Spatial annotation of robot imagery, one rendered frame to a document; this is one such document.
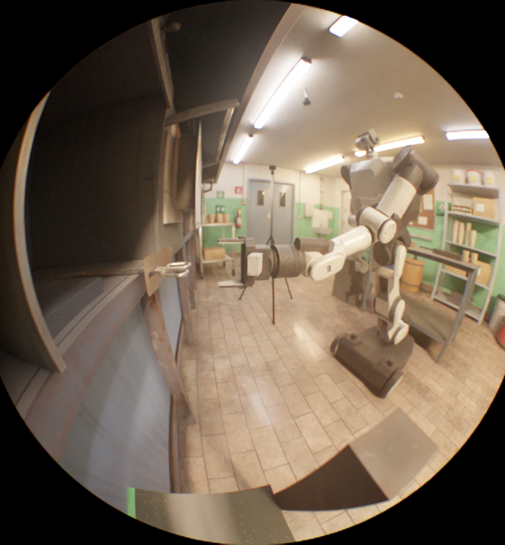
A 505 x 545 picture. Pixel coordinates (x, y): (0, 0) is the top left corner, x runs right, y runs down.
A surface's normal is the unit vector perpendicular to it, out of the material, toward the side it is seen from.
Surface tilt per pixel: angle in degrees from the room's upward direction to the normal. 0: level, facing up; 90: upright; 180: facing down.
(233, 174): 90
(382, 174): 103
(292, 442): 0
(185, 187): 90
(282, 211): 90
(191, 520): 0
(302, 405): 0
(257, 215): 90
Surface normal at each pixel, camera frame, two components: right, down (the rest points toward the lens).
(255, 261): -0.25, 0.26
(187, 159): 0.25, 0.28
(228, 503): 0.02, -0.96
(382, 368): -0.65, -0.62
